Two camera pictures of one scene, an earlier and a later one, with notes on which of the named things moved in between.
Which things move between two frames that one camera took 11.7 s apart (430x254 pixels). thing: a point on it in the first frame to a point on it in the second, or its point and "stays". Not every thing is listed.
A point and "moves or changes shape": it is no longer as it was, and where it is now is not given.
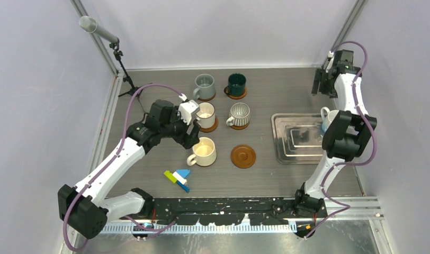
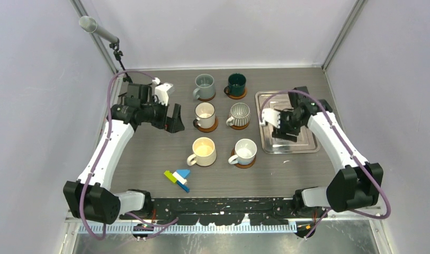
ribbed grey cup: x=239 y=116 stays
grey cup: x=206 y=89 stays
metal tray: x=298 y=138 moves or changes shape
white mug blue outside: x=328 y=116 moves or changes shape
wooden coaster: x=240 y=127 stays
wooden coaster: x=213 y=128 stays
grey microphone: x=89 y=24 stays
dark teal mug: x=236 y=84 stays
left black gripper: x=193 y=137 to x=172 y=124
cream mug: x=204 y=153 stays
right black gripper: x=320 y=75 to x=281 y=132
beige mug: x=206 y=116 stays
